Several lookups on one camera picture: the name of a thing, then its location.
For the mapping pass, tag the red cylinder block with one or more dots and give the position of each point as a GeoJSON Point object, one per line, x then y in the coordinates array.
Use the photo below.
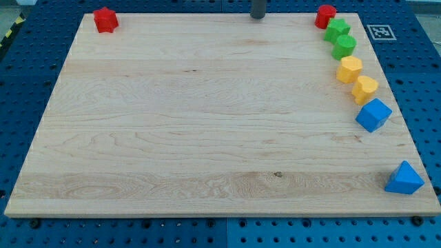
{"type": "Point", "coordinates": [323, 15]}

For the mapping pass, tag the light wooden board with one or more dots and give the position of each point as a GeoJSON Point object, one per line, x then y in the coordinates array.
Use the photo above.
{"type": "Point", "coordinates": [213, 115]}

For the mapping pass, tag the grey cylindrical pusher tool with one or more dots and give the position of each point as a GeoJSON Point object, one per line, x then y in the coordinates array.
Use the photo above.
{"type": "Point", "coordinates": [258, 9]}

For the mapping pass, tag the yellow hexagon block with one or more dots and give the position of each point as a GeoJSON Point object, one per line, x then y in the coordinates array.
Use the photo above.
{"type": "Point", "coordinates": [349, 69]}

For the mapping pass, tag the green cylinder block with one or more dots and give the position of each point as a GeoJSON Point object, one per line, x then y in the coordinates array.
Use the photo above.
{"type": "Point", "coordinates": [344, 46]}

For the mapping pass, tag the yellow heart block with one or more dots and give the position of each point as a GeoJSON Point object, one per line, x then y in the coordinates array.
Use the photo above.
{"type": "Point", "coordinates": [363, 89]}

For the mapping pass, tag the green star block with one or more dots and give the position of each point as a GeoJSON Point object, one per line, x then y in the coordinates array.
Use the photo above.
{"type": "Point", "coordinates": [335, 28]}

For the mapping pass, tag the blue cube block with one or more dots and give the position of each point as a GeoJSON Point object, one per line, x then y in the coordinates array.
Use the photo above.
{"type": "Point", "coordinates": [373, 115]}

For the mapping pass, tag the red star block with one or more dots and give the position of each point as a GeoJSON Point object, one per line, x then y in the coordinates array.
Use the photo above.
{"type": "Point", "coordinates": [105, 20]}

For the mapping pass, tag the white fiducial marker tag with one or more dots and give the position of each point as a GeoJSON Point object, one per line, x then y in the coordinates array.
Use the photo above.
{"type": "Point", "coordinates": [381, 32]}

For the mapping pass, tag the blue triangle block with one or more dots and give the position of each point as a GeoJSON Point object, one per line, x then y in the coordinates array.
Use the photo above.
{"type": "Point", "coordinates": [404, 180]}

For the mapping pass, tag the black bolt left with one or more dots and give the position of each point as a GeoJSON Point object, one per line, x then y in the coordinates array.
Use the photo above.
{"type": "Point", "coordinates": [34, 223]}

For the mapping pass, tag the black bolt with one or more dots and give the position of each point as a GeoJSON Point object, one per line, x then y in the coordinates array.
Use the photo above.
{"type": "Point", "coordinates": [34, 223]}
{"type": "Point", "coordinates": [417, 221]}

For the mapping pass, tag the black bolt right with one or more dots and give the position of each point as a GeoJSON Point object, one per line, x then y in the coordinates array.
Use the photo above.
{"type": "Point", "coordinates": [417, 221]}

